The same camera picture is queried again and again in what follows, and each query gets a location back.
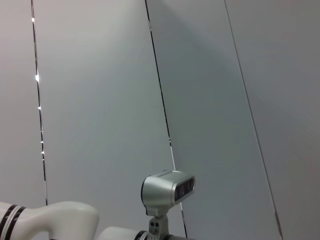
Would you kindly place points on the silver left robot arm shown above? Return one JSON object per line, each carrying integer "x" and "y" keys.
{"x": 50, "y": 220}

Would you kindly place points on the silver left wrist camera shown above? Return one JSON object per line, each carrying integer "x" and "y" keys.
{"x": 160, "y": 190}

